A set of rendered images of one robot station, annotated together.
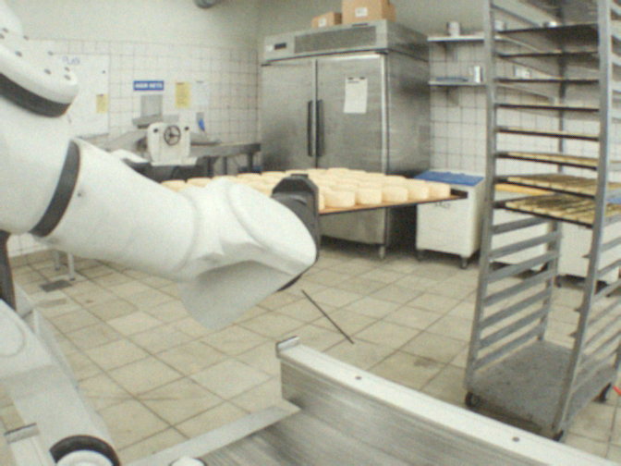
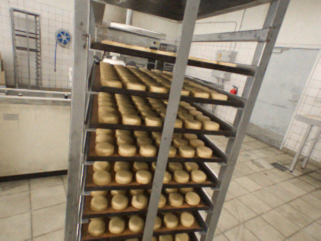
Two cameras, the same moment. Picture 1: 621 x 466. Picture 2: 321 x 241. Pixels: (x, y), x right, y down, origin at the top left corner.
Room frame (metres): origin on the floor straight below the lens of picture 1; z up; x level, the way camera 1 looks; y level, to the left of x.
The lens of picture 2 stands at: (1.84, -1.78, 1.51)
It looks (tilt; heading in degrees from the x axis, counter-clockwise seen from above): 18 degrees down; 105
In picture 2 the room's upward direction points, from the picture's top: 10 degrees clockwise
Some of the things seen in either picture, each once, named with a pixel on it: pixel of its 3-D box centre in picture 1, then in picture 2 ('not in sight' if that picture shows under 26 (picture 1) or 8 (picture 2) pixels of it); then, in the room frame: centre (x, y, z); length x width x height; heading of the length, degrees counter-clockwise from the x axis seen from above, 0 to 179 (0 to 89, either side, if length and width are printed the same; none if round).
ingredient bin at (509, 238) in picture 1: (522, 226); not in sight; (3.52, -1.74, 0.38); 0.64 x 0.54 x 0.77; 141
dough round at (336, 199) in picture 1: (338, 199); not in sight; (0.74, -0.04, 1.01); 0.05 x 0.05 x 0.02
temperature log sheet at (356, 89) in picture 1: (355, 94); not in sight; (3.94, -0.37, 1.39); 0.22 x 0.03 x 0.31; 50
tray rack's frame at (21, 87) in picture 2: not in sight; (27, 54); (-2.59, 2.16, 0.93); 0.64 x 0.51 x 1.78; 143
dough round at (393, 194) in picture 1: (393, 194); not in sight; (0.79, -0.14, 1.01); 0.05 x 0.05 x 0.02
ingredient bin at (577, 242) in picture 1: (593, 238); not in sight; (3.10, -2.24, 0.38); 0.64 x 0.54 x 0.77; 139
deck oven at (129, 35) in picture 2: not in sight; (127, 65); (-0.91, 3.86, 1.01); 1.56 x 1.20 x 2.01; 50
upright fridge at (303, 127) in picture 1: (344, 136); not in sight; (4.54, -0.31, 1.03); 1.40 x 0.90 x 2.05; 50
